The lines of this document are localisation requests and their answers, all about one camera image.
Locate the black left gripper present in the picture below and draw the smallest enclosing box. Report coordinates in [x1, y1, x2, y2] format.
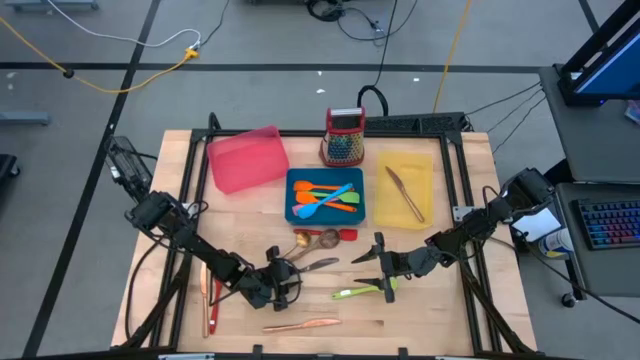
[239, 245, 306, 312]

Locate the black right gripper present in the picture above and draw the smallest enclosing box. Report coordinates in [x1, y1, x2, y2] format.
[350, 231, 442, 304]

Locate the black table knife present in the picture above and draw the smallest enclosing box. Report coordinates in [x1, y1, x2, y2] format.
[298, 256, 341, 274]

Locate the green silicone spoon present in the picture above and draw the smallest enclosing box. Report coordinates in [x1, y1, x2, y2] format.
[331, 277, 400, 301]

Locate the gold metal spoon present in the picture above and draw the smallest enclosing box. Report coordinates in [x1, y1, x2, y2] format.
[282, 231, 312, 260]

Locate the blue silicone spatula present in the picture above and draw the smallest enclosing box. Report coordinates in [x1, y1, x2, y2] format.
[296, 182, 354, 220]

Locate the orange silicone spatula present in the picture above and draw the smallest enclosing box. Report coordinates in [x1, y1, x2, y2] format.
[294, 191, 359, 214]
[293, 180, 351, 194]

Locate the red silicone spoon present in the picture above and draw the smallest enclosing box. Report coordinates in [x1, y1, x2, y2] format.
[209, 279, 224, 336]

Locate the red silicone spatula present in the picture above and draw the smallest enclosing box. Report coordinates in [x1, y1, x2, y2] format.
[292, 228, 359, 243]

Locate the blue plastic bin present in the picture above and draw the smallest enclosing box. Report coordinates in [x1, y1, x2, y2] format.
[284, 167, 366, 227]

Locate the yellow translucent plastic bin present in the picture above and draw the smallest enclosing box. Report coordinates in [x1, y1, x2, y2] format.
[372, 151, 435, 231]

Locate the pink translucent plastic bin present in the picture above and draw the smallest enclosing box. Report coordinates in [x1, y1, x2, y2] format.
[206, 124, 290, 196]

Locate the black perforated metal box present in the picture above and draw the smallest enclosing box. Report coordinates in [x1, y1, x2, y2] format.
[363, 111, 471, 134]

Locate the white labelled bottle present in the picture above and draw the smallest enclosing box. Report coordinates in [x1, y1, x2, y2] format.
[538, 227, 575, 260]

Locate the black mesh controller box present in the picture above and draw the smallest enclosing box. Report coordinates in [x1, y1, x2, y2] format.
[104, 135, 154, 201]

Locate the grey keyboard desk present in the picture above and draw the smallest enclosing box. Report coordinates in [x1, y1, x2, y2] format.
[552, 182, 640, 300]

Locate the backlit black keyboard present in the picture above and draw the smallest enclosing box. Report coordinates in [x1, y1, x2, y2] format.
[573, 198, 640, 251]

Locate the black floor object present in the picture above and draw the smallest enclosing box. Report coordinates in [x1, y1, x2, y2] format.
[0, 153, 21, 181]

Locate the grey floor base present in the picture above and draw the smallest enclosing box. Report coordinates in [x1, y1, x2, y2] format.
[4, 0, 100, 12]
[0, 110, 53, 127]

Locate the computer monitor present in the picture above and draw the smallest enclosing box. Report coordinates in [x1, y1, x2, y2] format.
[557, 0, 640, 107]

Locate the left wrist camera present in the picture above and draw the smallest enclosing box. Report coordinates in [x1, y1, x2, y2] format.
[267, 259, 294, 291]

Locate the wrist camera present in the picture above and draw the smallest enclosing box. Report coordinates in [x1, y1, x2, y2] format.
[267, 259, 294, 291]
[392, 249, 416, 277]

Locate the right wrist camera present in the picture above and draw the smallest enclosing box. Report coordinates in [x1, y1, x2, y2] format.
[392, 249, 416, 277]

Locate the red-handled metal box grater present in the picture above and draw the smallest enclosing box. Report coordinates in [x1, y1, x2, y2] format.
[318, 106, 367, 169]

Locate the black aluminium table frame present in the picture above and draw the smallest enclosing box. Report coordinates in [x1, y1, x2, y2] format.
[110, 112, 539, 357]

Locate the black looped cable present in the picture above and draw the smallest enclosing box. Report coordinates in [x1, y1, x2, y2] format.
[356, 0, 401, 118]

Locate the yellow power cord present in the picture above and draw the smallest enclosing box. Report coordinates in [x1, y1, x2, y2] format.
[431, 0, 474, 114]
[0, 16, 200, 95]

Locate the black coiled cable bundle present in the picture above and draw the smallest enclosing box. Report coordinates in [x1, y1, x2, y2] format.
[304, 0, 389, 46]

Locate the white cable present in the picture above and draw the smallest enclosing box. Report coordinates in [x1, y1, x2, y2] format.
[46, 0, 203, 50]

